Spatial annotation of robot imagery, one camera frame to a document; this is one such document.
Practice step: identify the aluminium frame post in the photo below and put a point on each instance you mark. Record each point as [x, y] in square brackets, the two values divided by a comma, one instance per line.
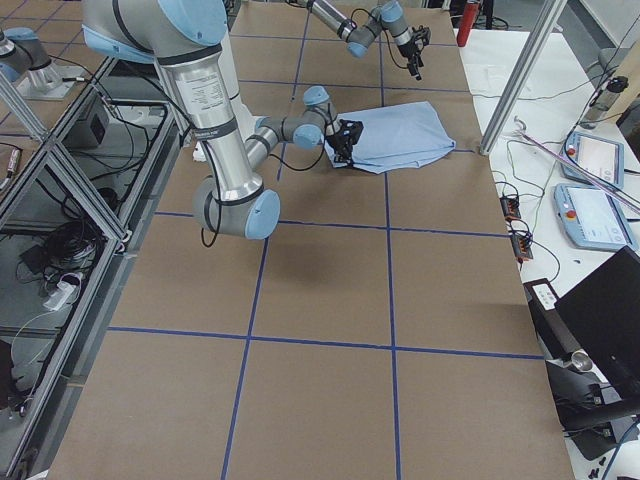
[536, 40]

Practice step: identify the white reacher grabber stick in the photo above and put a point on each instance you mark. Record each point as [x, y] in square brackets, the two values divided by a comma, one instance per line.
[630, 202]

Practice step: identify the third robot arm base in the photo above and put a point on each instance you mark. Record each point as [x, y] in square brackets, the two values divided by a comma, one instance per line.
[23, 54]

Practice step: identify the far teach pendant tablet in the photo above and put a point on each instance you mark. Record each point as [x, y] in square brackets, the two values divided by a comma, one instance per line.
[601, 157]

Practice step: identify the white power strip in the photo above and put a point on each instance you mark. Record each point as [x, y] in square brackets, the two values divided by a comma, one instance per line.
[64, 294]

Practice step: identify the orange terminal block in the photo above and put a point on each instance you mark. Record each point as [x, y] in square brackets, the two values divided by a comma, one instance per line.
[521, 248]
[510, 208]

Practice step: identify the light blue t-shirt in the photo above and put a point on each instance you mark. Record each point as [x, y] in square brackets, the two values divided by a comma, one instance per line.
[407, 135]

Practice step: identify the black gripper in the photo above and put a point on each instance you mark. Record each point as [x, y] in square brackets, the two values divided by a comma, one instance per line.
[411, 51]
[341, 140]

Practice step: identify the black box with label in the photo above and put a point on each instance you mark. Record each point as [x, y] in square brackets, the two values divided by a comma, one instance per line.
[542, 299]

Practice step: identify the teach pendant tablet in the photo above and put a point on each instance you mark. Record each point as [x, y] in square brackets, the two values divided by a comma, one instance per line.
[601, 157]
[591, 219]

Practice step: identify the black laptop computer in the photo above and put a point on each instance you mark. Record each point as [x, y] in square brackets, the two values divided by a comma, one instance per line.
[602, 313]

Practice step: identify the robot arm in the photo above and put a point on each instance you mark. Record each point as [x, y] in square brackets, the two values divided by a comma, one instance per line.
[364, 27]
[184, 40]

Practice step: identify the aluminium cage frame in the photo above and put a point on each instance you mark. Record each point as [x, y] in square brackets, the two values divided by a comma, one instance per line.
[77, 210]

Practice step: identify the red cylinder bottle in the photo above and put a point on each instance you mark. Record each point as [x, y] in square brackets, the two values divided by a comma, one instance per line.
[467, 21]

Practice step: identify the near teach pendant tablet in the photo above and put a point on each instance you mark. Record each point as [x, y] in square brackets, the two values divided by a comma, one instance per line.
[591, 219]

